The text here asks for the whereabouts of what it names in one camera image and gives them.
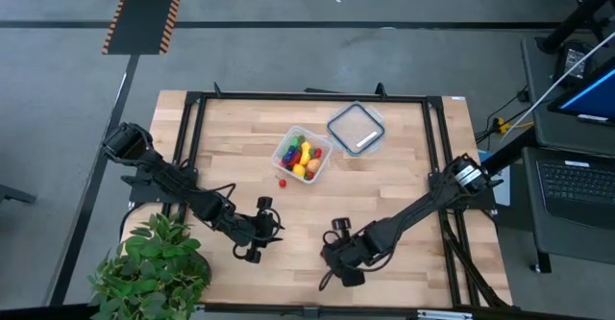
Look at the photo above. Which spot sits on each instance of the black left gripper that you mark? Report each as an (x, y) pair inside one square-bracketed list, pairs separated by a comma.
[(257, 231)]

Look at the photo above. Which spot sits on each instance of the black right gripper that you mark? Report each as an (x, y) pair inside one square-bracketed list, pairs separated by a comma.
[(351, 255)]

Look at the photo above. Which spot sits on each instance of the yellow toy lemon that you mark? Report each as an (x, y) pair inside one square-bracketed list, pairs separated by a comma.
[(299, 170)]

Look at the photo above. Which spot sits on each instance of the blue toy eggplant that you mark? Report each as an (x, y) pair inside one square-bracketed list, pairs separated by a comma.
[(289, 155)]

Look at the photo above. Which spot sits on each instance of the tan toy potato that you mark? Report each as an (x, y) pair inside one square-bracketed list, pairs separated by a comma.
[(313, 165)]

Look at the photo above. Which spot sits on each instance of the yellow toy banana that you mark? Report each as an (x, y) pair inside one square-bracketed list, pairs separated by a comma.
[(305, 151)]

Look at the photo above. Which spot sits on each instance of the green toy cucumber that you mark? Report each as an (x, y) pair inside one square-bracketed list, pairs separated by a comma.
[(294, 141)]

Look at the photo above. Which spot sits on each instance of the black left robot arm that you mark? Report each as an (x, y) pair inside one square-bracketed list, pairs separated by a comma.
[(163, 176)]

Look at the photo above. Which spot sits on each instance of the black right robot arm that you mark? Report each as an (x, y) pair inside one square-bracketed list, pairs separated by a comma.
[(418, 207)]

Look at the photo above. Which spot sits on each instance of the clear plastic tupperware container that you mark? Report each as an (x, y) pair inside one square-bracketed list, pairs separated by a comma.
[(278, 166)]

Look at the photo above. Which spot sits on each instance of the green potted plant black pot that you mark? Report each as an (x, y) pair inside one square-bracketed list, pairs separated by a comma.
[(154, 267)]

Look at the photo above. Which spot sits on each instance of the clear lid blue rim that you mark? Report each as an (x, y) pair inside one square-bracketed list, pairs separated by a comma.
[(355, 125)]

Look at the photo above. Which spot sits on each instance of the white table sticker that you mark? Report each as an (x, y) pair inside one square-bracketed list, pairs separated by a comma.
[(458, 98)]

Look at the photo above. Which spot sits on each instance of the grey desk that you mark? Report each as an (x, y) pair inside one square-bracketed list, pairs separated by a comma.
[(567, 248)]

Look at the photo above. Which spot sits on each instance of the grey laptop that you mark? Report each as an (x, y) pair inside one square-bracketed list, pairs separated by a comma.
[(576, 185)]

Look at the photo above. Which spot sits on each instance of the dark grey furniture leg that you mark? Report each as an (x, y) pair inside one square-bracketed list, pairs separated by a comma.
[(14, 195)]

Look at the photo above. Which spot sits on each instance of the black mat orange striped edges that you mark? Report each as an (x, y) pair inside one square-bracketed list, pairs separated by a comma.
[(144, 12)]

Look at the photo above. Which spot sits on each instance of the monitor with blue screen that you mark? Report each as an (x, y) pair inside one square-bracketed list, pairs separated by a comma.
[(596, 99)]

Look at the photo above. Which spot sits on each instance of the black power adapter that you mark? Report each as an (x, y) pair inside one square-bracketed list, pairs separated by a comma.
[(574, 63)]

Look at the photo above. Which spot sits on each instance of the black stand legs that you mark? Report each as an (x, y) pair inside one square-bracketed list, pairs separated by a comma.
[(576, 19)]

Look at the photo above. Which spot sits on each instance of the white metal bracket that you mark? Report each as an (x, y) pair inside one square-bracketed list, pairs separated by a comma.
[(444, 315)]

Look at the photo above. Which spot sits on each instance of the black aluminium table frame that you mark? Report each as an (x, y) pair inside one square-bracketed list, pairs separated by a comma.
[(250, 96)]

